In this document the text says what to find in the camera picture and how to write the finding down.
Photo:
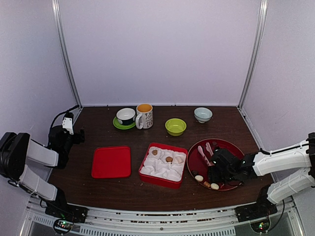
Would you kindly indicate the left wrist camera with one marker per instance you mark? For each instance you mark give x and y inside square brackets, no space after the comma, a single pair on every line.
[67,122]

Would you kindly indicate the aluminium front rail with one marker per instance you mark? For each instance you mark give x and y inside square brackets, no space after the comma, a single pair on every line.
[221,221]

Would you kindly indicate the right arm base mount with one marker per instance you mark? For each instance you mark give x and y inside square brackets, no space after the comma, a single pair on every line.
[257,215]

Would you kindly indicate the lime green bowl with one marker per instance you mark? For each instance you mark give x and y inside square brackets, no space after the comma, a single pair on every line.
[175,126]

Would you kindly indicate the red tin box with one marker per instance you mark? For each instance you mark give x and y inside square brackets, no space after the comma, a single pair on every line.
[160,181]

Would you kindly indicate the pink tongs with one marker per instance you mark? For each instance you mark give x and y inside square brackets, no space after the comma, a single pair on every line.
[209,149]

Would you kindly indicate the aluminium frame post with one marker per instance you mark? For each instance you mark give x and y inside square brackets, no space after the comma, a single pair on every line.
[261,21]
[65,56]

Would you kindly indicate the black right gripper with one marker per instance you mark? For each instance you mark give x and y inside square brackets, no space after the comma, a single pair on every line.
[212,175]

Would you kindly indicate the tan caramel chocolate front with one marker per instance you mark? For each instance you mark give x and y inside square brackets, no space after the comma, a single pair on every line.
[207,184]

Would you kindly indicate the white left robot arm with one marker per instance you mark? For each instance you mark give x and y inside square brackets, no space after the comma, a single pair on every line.
[20,154]

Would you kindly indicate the white spiral chocolate front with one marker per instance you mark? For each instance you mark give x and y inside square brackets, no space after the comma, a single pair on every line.
[214,186]

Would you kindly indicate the pale blue ceramic bowl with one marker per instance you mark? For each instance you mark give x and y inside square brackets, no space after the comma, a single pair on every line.
[202,114]

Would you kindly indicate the patterned mug yellow inside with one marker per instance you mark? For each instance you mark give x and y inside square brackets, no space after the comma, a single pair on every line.
[144,118]

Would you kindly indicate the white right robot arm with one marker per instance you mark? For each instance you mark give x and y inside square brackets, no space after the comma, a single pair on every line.
[300,156]

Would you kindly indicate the white spiral chocolate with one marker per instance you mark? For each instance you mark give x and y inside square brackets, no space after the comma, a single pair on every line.
[199,178]
[214,186]

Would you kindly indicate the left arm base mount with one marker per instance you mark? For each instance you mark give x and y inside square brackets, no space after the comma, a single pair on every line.
[66,218]

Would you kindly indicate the light brown chocolate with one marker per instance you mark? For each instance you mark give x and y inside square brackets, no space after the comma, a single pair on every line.
[169,159]

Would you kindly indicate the white dark-banded cup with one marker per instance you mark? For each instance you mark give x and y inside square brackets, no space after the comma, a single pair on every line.
[126,116]

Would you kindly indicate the right aluminium frame post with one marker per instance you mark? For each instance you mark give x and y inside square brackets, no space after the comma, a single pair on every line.
[261,21]

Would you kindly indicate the round red tray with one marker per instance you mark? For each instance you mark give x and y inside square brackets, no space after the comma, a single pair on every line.
[196,162]

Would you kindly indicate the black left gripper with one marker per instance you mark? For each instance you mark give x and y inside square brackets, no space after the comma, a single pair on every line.
[78,139]

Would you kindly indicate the red tin lid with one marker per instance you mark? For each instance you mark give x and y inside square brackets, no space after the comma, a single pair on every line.
[111,162]

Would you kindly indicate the left aluminium frame post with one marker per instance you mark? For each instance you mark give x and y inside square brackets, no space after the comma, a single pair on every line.
[65,56]

